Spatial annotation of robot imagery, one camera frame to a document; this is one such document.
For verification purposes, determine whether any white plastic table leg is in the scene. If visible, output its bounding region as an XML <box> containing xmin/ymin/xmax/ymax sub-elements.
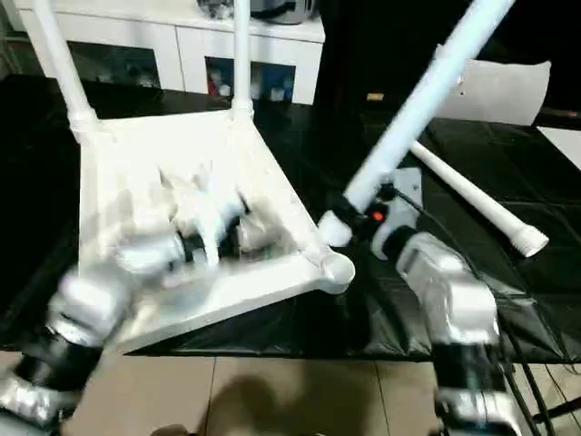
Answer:
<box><xmin>28</xmin><ymin>0</ymin><xmax>101</xmax><ymax>143</ymax></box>
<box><xmin>316</xmin><ymin>0</ymin><xmax>517</xmax><ymax>248</ymax></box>
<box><xmin>409</xmin><ymin>139</ymin><xmax>550</xmax><ymax>260</ymax></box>
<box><xmin>230</xmin><ymin>0</ymin><xmax>255</xmax><ymax>123</ymax></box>

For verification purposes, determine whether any white glass-door cabinet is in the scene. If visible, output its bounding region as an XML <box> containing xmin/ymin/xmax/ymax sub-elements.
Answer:
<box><xmin>12</xmin><ymin>0</ymin><xmax>327</xmax><ymax>106</ymax></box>

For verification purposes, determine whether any black left robot foot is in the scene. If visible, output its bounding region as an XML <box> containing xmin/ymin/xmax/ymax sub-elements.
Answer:
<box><xmin>153</xmin><ymin>423</ymin><xmax>202</xmax><ymax>436</ymax></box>

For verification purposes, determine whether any black metal table leg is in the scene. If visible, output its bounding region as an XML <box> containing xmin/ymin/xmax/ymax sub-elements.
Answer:
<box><xmin>532</xmin><ymin>398</ymin><xmax>581</xmax><ymax>424</ymax></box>

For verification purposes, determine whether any black box with gold label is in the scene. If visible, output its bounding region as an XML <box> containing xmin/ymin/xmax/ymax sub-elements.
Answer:
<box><xmin>311</xmin><ymin>0</ymin><xmax>438</xmax><ymax>120</ymax></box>

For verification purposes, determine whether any black cable clutter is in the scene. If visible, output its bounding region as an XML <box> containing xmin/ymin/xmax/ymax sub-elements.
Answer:
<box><xmin>196</xmin><ymin>0</ymin><xmax>238</xmax><ymax>20</ymax></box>

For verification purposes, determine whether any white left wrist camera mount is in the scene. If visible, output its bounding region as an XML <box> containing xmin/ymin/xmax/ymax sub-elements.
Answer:
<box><xmin>189</xmin><ymin>180</ymin><xmax>250</xmax><ymax>270</ymax></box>

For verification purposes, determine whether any grey round pot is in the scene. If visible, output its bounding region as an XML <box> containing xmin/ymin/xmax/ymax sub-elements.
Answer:
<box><xmin>248</xmin><ymin>0</ymin><xmax>322</xmax><ymax>25</ymax></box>

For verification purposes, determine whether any white pillow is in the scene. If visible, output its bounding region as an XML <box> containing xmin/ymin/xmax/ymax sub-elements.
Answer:
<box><xmin>429</xmin><ymin>44</ymin><xmax>554</xmax><ymax>127</ymax></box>

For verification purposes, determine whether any white flat board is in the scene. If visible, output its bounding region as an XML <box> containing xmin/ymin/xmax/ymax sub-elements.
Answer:
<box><xmin>537</xmin><ymin>124</ymin><xmax>581</xmax><ymax>173</ymax></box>

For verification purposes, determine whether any white plastic table top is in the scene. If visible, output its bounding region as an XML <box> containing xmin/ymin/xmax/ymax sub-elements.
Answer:
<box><xmin>75</xmin><ymin>110</ymin><xmax>357</xmax><ymax>354</ymax></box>

